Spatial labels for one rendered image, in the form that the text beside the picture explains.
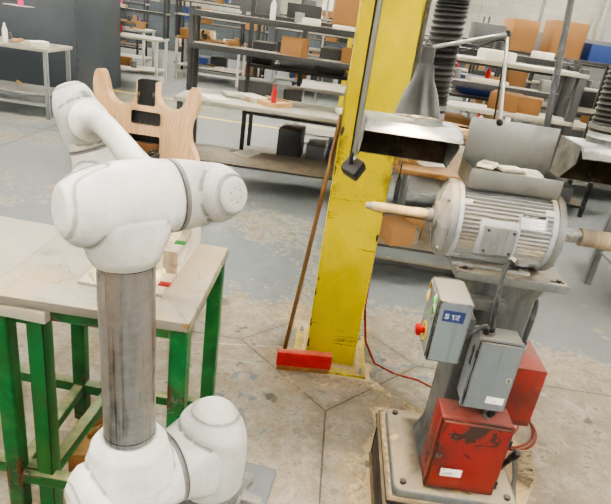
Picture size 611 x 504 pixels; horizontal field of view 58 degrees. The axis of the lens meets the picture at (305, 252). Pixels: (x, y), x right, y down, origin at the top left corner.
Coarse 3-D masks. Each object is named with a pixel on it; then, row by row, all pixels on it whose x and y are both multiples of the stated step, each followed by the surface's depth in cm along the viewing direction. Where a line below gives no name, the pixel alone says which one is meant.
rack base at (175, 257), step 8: (184, 240) 192; (168, 248) 184; (176, 248) 185; (184, 248) 190; (168, 256) 183; (176, 256) 183; (184, 256) 192; (168, 264) 184; (176, 264) 184; (184, 264) 194; (168, 272) 185; (176, 272) 185
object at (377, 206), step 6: (378, 204) 179; (384, 204) 179; (390, 204) 180; (372, 210) 180; (378, 210) 180; (384, 210) 179; (390, 210) 179; (396, 210) 179; (402, 210) 179; (408, 210) 179; (414, 210) 179; (420, 210) 179; (426, 210) 179; (414, 216) 180; (420, 216) 179; (426, 216) 179
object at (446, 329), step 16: (432, 288) 164; (448, 288) 161; (464, 288) 163; (432, 304) 160; (448, 304) 154; (464, 304) 154; (432, 320) 158; (448, 320) 156; (464, 320) 155; (432, 336) 158; (448, 336) 158; (464, 336) 157; (432, 352) 160; (448, 352) 160
